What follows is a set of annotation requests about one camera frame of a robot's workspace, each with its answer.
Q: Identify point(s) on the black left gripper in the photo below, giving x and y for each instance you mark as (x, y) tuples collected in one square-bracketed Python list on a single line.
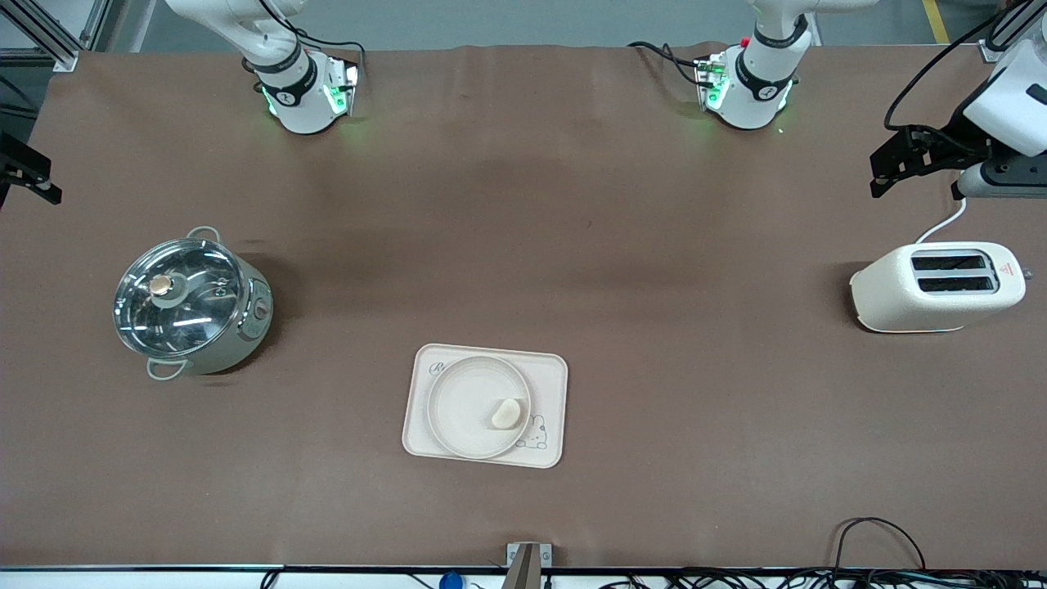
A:
[(959, 140)]

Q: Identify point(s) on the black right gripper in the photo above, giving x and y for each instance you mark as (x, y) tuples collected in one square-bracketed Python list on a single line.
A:
[(18, 168)]

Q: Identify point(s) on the white steamed bun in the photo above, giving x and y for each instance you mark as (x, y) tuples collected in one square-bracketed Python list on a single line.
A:
[(507, 413)]

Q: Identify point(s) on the round cream plate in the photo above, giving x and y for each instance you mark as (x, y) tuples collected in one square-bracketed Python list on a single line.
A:
[(466, 409)]

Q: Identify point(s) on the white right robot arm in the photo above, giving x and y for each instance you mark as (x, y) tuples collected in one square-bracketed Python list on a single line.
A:
[(298, 90)]

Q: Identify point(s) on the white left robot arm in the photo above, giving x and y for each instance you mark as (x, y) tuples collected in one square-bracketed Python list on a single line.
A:
[(757, 82)]

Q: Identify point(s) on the cream two-slot toaster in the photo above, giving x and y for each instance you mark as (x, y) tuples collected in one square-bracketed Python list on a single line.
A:
[(900, 294)]

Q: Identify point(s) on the glass pot lid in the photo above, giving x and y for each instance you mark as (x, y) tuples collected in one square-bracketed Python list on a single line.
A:
[(188, 319)]

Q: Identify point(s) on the steel pot with glass lid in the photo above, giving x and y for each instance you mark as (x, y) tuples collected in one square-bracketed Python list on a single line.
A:
[(253, 327)]

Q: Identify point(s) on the brown table cover mat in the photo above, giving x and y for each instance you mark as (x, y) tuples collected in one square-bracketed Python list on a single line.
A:
[(572, 204)]

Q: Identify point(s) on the cream rabbit print tray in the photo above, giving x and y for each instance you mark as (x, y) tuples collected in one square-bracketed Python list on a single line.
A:
[(548, 376)]

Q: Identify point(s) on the small blue round object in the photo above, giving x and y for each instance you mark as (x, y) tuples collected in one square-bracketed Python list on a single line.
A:
[(451, 582)]

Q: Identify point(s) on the aluminium frame profile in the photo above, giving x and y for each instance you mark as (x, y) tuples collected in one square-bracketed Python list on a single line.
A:
[(1004, 45), (49, 45)]

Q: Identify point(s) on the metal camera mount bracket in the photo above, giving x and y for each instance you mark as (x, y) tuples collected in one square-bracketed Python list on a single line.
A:
[(527, 564)]

